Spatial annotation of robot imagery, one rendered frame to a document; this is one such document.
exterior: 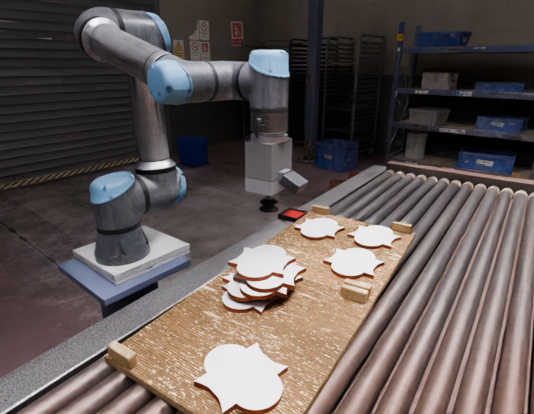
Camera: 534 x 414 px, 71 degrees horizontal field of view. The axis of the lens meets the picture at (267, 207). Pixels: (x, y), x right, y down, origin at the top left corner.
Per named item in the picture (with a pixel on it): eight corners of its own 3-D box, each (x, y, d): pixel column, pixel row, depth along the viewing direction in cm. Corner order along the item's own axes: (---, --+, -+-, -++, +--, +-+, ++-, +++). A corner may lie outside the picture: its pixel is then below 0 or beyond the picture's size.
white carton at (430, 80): (420, 89, 503) (422, 71, 495) (431, 88, 519) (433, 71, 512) (445, 90, 476) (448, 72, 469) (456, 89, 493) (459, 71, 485)
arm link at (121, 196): (87, 223, 105) (78, 177, 100) (131, 210, 114) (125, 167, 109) (107, 234, 97) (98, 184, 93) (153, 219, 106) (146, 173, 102)
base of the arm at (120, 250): (84, 258, 106) (76, 226, 103) (126, 239, 118) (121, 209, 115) (118, 271, 99) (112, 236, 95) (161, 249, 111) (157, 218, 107)
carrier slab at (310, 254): (241, 264, 98) (241, 259, 98) (310, 214, 131) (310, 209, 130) (372, 307, 81) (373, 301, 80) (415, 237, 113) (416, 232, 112)
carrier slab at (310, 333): (104, 362, 66) (103, 355, 65) (241, 264, 98) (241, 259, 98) (271, 471, 48) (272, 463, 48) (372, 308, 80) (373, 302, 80)
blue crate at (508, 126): (473, 129, 469) (476, 116, 463) (484, 126, 493) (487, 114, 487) (518, 135, 435) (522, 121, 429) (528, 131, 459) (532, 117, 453)
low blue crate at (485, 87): (472, 92, 448) (474, 82, 444) (475, 90, 478) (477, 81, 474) (522, 94, 424) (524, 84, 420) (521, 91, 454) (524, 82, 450)
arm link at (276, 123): (295, 110, 75) (273, 114, 68) (294, 133, 76) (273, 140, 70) (263, 108, 78) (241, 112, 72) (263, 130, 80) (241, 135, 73)
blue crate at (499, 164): (455, 168, 486) (458, 151, 478) (459, 161, 519) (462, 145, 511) (511, 174, 455) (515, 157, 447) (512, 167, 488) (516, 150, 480)
